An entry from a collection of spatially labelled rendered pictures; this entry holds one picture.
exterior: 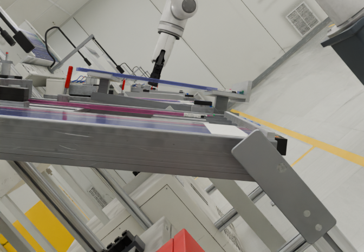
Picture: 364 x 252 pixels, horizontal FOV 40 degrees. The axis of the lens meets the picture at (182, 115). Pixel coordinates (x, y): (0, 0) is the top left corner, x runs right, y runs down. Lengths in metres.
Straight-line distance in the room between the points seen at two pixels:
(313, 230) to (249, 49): 8.25
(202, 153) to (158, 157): 0.06
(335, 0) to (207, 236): 1.24
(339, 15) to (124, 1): 7.69
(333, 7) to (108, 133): 0.86
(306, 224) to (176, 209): 1.54
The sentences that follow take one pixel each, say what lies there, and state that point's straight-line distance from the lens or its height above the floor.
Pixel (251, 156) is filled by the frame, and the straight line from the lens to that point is 0.68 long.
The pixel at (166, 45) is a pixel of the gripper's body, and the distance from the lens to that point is 1.61.
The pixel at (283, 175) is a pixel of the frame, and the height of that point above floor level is 0.69.
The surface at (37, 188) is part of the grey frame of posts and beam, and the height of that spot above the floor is 0.91.
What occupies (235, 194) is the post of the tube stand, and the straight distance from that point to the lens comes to 1.67.
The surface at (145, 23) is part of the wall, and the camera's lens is 8.89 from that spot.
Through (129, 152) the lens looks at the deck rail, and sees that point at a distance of 0.72.
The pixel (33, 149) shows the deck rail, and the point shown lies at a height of 0.94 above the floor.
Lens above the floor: 0.87
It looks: 3 degrees down
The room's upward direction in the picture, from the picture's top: 41 degrees counter-clockwise
